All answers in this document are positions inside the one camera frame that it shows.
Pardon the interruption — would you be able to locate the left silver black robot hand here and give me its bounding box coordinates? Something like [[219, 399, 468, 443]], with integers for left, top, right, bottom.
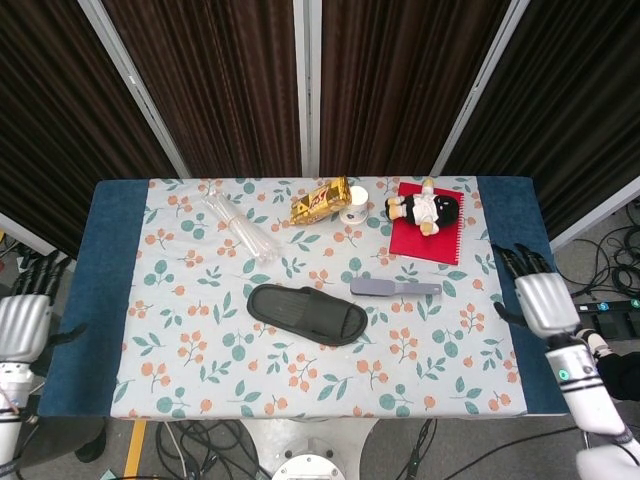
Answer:
[[0, 249, 89, 374]]

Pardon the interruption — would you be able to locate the black white plush doll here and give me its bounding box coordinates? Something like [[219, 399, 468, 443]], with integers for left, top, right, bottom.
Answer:
[[383, 178, 462, 237]]

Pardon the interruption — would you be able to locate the white table pedestal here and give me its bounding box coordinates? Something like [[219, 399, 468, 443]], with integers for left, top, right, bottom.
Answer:
[[239, 418, 379, 480]]

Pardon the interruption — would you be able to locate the yellow floor tape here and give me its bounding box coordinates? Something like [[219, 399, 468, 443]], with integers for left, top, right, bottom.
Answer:
[[122, 419, 149, 480]]

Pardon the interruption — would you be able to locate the black rubber slipper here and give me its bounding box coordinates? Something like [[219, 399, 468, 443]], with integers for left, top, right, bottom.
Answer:
[[247, 283, 369, 347]]

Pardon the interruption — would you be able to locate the floral fruit print tablecloth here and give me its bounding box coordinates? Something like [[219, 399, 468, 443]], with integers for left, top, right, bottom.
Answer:
[[108, 175, 529, 420]]

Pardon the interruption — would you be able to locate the brown partition panel white frame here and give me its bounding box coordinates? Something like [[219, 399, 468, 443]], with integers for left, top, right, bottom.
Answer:
[[319, 0, 531, 177], [432, 0, 640, 251], [0, 0, 191, 261], [77, 0, 316, 179]]

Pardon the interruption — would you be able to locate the clear plastic straws bundle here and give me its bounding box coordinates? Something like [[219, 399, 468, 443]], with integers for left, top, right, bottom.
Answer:
[[201, 192, 282, 265]]

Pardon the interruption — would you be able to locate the black foot pedal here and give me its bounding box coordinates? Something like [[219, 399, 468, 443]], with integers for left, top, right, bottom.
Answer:
[[579, 312, 640, 342]]

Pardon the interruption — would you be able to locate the white black sneaker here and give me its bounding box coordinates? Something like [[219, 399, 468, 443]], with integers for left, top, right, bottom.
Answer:
[[582, 329, 612, 362]]

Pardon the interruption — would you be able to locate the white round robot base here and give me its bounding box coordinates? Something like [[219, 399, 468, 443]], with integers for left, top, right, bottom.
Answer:
[[273, 439, 346, 480]]

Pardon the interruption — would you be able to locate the gold snack packet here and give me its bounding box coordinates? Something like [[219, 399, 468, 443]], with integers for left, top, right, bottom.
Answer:
[[289, 175, 351, 227]]

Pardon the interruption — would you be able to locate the red spiral notebook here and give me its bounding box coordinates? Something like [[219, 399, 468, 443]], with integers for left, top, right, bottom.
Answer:
[[388, 181, 466, 267]]

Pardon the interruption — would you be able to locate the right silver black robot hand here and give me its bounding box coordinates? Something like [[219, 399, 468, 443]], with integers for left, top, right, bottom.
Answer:
[[492, 242, 582, 339]]

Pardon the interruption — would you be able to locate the black trouser leg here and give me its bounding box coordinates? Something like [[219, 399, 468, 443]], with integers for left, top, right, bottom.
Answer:
[[595, 348, 640, 401]]

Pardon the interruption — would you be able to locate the black floor cable tangle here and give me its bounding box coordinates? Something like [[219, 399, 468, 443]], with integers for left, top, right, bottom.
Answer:
[[392, 418, 454, 480], [552, 199, 640, 301], [149, 418, 274, 480]]

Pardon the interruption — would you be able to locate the blue table cover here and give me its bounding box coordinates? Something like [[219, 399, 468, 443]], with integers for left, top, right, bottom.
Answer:
[[37, 177, 571, 417]]

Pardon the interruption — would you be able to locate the white floral paper cup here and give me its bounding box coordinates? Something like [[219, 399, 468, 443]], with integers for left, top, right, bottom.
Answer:
[[339, 185, 370, 225]]

